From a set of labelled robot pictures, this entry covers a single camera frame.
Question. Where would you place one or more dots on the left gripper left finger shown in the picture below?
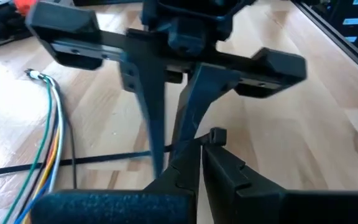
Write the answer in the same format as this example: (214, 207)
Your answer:
(120, 208)

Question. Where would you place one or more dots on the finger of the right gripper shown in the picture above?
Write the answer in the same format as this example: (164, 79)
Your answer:
(151, 93)
(197, 99)

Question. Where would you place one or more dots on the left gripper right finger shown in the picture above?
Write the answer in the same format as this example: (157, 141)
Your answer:
(259, 208)

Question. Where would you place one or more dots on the black zip tie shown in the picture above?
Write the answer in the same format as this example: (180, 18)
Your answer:
(104, 157)

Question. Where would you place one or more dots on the orange tape dispenser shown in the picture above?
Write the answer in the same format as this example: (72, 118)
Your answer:
(23, 6)

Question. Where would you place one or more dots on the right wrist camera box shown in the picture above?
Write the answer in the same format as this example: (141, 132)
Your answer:
(185, 34)

